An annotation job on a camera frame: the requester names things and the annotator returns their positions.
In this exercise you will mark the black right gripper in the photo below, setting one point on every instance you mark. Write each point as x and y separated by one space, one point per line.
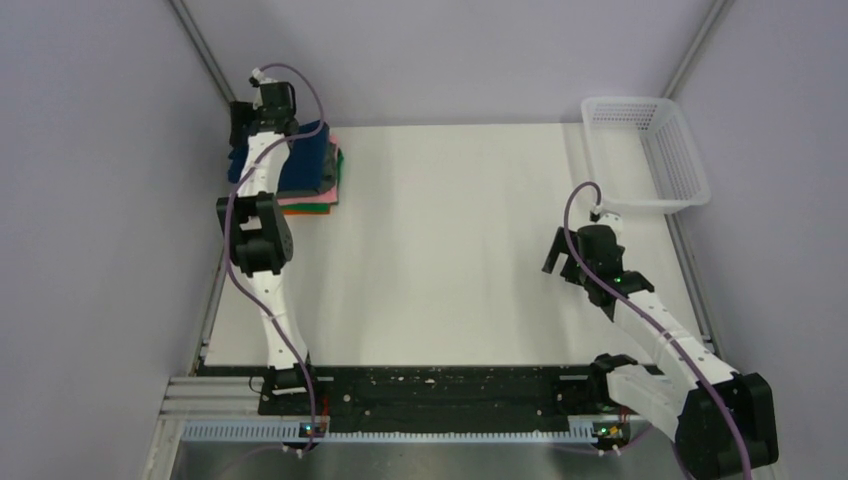
559 247

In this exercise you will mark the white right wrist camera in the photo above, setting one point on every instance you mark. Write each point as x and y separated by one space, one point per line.
608 218

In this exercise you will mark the left aluminium frame post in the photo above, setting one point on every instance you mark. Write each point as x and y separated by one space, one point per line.
182 12

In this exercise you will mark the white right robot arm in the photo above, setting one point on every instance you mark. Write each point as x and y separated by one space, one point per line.
721 422

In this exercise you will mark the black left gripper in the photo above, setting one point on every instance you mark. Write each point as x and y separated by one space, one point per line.
242 113

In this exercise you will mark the white perforated plastic basket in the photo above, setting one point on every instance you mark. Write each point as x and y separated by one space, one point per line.
643 155

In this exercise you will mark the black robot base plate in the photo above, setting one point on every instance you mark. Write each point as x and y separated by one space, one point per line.
442 399

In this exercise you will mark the right aluminium frame post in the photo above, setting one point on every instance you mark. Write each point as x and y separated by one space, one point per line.
707 29

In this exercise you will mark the white slotted cable duct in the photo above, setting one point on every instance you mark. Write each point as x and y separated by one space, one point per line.
281 431

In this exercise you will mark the dark blue t shirt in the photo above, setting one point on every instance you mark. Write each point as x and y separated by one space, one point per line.
304 168

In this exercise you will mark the folded green t shirt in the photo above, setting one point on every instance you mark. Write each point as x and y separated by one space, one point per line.
311 208

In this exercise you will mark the folded grey t shirt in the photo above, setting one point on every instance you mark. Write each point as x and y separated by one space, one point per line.
330 168

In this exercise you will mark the folded orange t shirt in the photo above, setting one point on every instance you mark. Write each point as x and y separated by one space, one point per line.
306 213

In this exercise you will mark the folded pink t shirt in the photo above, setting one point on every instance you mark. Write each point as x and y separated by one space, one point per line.
311 174

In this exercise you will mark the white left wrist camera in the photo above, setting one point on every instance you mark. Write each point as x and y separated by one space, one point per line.
259 78

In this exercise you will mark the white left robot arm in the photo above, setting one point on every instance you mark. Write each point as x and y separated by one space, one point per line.
259 244

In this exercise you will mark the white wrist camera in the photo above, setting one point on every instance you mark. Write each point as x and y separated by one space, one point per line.
259 78
608 218

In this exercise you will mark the aluminium frame post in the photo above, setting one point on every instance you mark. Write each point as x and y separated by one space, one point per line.
707 29
182 12

